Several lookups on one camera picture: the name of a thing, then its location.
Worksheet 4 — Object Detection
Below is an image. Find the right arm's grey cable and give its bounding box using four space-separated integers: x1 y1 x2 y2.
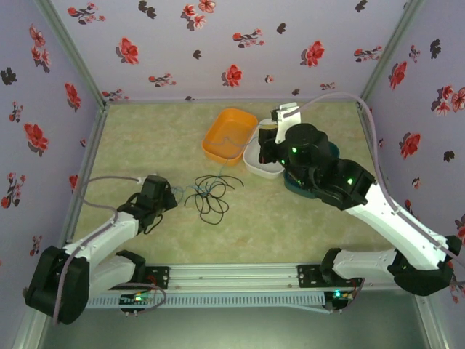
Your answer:
285 92 465 313

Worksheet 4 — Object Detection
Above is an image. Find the white slotted cable duct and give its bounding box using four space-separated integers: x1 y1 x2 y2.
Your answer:
86 292 327 310

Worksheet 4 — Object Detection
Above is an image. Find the white plastic bin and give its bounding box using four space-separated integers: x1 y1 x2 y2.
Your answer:
242 118 291 180

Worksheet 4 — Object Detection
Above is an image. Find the teal plastic bin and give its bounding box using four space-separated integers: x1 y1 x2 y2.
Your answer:
283 140 341 200

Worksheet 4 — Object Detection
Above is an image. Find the aluminium frame post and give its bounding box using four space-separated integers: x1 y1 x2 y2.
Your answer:
33 0 110 107
357 0 426 106

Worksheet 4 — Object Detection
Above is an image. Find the arm's grey cable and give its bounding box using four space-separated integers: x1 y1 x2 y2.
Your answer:
285 92 465 313
52 175 168 326

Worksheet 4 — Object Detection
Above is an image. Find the orange plastic bin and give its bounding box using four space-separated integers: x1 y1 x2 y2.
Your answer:
201 107 259 167

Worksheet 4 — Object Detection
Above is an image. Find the aluminium frame bar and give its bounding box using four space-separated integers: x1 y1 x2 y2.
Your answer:
10 308 41 349
413 294 452 349

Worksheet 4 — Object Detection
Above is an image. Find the aluminium table edge rail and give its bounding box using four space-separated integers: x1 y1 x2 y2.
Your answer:
58 105 109 250
357 103 388 192

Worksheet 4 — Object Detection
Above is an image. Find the circuit board with green light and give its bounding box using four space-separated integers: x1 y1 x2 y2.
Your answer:
324 289 356 315
118 292 155 318

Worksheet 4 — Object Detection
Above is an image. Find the left arm's grey cable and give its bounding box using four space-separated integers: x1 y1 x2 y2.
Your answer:
52 175 168 326

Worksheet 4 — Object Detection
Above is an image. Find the blue cable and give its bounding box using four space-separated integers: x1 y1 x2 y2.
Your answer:
170 123 263 200

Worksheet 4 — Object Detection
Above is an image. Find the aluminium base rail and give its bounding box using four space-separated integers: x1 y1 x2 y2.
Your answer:
86 262 404 292

